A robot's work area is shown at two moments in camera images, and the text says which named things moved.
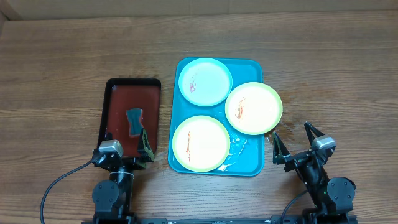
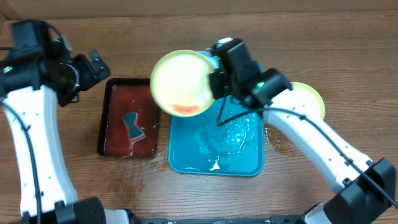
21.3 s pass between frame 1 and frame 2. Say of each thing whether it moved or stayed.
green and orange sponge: moved
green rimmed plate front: moved
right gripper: moved
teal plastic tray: stayed
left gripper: moved
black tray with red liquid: stayed
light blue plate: moved
